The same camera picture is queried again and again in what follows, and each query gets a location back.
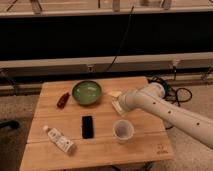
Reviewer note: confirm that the pale yellow end effector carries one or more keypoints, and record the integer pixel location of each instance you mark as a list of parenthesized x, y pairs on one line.
[(115, 94)]

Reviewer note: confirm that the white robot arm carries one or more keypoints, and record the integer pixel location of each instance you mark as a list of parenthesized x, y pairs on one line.
[(150, 98)]

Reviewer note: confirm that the small white box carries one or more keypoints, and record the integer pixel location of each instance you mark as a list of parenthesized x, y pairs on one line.
[(118, 108)]

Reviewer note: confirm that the green ceramic bowl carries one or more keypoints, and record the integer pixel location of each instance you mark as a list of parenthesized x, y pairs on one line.
[(86, 92)]

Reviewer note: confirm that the white paper cup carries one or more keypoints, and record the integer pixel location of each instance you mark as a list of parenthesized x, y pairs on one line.
[(123, 130)]

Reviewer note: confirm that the black smartphone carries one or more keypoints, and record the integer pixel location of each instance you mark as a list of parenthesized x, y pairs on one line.
[(87, 127)]

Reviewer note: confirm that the dark red small bottle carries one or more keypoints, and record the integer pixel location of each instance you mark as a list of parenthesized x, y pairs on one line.
[(63, 100)]

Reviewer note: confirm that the wooden table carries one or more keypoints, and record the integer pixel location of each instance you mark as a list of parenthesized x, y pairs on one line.
[(149, 143)]

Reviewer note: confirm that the white plastic bottle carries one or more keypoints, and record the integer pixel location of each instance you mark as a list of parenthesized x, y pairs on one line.
[(61, 141)]

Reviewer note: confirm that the black chair base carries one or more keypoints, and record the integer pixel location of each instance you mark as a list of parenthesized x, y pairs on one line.
[(10, 123)]

